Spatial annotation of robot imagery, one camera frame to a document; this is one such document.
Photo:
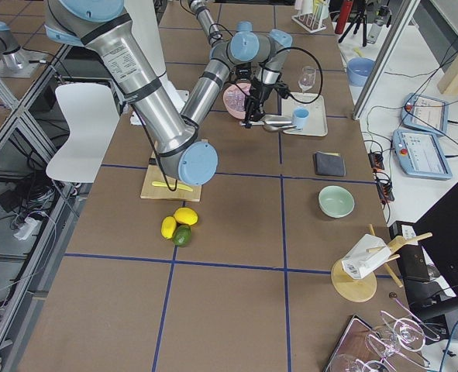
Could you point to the grey folded cloth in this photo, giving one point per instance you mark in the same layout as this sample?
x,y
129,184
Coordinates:
x,y
329,164

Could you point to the wooden cutting board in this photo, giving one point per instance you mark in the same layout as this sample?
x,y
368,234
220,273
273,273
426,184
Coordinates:
x,y
153,173

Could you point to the light green bowl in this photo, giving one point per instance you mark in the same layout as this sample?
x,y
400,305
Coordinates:
x,y
335,201

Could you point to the yellow plastic knife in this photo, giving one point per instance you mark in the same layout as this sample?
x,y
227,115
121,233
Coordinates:
x,y
176,186

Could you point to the far blue teach pendant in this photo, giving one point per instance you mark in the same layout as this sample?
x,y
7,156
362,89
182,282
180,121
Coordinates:
x,y
424,113

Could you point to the yellow lemon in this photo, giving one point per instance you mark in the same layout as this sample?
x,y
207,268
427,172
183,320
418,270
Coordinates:
x,y
186,216
168,227

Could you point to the wooden mug tree stand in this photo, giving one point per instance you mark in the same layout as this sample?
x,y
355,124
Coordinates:
x,y
364,289

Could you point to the black monitor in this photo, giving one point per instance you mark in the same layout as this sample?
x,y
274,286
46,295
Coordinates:
x,y
441,220

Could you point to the white wire cup rack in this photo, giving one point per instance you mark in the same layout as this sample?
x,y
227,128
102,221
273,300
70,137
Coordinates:
x,y
311,14

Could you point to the black camera tripod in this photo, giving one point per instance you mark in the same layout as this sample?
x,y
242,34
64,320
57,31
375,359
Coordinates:
x,y
359,20

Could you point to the green avocado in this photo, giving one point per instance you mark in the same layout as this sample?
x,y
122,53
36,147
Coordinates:
x,y
182,235

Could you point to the near blue teach pendant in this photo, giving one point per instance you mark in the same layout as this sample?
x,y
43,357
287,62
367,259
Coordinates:
x,y
420,155

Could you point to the large blue bowl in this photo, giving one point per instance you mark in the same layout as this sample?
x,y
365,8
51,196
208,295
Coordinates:
x,y
358,70

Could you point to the white carton on stand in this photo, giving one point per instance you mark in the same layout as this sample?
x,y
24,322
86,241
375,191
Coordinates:
x,y
367,255

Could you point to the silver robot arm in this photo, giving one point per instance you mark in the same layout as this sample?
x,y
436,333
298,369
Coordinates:
x,y
229,60
125,36

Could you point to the clear wine glass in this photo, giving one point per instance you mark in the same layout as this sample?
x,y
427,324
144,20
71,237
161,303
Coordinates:
x,y
306,82

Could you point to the white plastic chair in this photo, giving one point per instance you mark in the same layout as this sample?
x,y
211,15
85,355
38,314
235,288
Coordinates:
x,y
90,112

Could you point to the blue teach pendant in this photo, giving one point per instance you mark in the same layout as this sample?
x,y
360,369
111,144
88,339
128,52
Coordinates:
x,y
420,155
424,113

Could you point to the pink bowl of ice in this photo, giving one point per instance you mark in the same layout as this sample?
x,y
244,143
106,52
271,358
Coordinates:
x,y
234,99

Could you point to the cream bear serving tray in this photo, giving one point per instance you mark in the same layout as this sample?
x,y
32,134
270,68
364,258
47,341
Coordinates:
x,y
316,122

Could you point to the light blue plastic cup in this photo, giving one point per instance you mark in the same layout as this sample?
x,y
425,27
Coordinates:
x,y
300,118

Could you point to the aluminium frame post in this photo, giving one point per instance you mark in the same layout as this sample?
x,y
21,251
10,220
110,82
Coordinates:
x,y
402,19

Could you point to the silver metal ice scoop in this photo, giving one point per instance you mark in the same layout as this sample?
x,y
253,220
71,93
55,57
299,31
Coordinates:
x,y
271,123

